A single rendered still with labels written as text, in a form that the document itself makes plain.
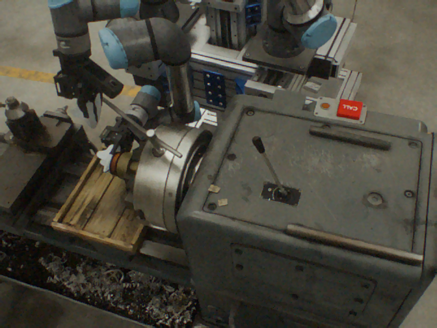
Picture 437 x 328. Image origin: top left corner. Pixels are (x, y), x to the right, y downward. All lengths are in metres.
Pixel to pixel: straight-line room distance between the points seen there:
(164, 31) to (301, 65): 0.49
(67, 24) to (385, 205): 0.81
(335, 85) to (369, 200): 1.87
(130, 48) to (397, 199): 0.78
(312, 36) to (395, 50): 2.26
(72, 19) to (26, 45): 2.98
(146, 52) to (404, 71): 2.42
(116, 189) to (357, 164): 0.84
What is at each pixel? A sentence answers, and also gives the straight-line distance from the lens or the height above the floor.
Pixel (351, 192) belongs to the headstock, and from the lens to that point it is 1.10.
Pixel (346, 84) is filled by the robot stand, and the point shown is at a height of 0.23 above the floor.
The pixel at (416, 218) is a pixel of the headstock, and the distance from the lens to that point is 1.10.
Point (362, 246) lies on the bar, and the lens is 1.01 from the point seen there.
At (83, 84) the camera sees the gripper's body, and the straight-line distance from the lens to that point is 1.13.
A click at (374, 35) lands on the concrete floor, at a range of 3.71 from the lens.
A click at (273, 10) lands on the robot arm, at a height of 1.33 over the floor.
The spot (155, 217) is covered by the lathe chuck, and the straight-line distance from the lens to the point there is 1.25.
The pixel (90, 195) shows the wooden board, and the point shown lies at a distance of 1.63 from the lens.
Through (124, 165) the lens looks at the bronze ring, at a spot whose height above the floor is 1.11.
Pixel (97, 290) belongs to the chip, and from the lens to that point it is 1.79.
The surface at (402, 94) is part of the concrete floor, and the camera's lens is 3.26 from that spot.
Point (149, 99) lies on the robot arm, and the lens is 1.54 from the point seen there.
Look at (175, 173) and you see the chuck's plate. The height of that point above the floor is 1.22.
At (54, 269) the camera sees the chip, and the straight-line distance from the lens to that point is 1.90.
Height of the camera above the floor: 2.14
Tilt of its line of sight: 52 degrees down
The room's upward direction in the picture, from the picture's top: 7 degrees counter-clockwise
